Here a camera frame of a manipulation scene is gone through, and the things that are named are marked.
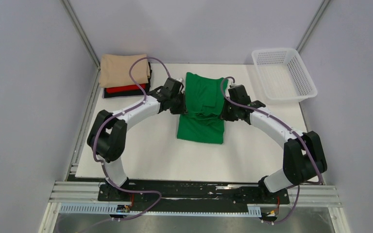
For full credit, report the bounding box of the green t-shirt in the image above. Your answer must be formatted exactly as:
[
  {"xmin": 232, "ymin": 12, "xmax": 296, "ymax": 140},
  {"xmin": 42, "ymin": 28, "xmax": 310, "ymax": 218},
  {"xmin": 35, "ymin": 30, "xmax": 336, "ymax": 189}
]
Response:
[{"xmin": 176, "ymin": 72, "xmax": 228, "ymax": 145}]

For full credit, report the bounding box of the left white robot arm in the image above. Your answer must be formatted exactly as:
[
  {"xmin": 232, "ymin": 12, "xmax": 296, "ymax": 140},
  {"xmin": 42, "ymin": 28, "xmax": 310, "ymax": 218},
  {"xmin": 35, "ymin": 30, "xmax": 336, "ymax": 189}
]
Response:
[{"xmin": 87, "ymin": 78, "xmax": 186, "ymax": 200}]

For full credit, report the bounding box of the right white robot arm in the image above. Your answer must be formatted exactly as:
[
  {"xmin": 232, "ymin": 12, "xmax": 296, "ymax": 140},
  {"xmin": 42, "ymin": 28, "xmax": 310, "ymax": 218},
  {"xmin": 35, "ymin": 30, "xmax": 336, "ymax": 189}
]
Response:
[{"xmin": 221, "ymin": 85, "xmax": 327, "ymax": 203}]

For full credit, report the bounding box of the red folded t-shirt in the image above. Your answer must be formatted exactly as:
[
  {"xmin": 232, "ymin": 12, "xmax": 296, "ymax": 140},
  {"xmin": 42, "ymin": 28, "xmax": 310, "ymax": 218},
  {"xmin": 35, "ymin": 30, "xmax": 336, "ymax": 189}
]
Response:
[{"xmin": 105, "ymin": 84, "xmax": 140, "ymax": 94}]

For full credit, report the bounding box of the beige folded t-shirt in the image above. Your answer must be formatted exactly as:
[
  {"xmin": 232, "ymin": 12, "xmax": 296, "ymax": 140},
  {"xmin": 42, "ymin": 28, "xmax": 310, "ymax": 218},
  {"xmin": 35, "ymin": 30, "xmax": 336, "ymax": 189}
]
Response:
[{"xmin": 99, "ymin": 54, "xmax": 150, "ymax": 88}]

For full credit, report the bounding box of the white plastic basket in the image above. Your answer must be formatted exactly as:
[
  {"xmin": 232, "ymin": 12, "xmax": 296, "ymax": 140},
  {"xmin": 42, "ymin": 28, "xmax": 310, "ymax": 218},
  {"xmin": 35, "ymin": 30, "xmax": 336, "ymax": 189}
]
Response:
[{"xmin": 251, "ymin": 48, "xmax": 318, "ymax": 104}]

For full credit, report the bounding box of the black folded t-shirt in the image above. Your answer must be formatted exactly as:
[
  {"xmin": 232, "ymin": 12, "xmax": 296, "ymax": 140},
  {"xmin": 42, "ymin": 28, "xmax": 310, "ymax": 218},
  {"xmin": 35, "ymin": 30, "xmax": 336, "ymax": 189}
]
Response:
[{"xmin": 102, "ymin": 62, "xmax": 152, "ymax": 99}]

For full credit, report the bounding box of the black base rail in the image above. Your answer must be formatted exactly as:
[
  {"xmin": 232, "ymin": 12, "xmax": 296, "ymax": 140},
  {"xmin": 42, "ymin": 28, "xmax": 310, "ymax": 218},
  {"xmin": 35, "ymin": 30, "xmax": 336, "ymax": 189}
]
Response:
[{"xmin": 98, "ymin": 179, "xmax": 289, "ymax": 212}]

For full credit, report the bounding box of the white slotted cable duct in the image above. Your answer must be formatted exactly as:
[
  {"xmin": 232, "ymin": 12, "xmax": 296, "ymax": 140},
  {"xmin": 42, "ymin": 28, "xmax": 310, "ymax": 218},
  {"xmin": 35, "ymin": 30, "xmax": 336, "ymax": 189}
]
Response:
[{"xmin": 59, "ymin": 203, "xmax": 262, "ymax": 217}]

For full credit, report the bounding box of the aluminium frame rail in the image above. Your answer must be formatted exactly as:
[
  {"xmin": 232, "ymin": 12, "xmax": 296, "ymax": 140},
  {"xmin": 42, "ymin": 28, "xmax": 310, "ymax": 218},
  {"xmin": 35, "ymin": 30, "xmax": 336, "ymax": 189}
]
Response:
[{"xmin": 49, "ymin": 182, "xmax": 342, "ymax": 208}]

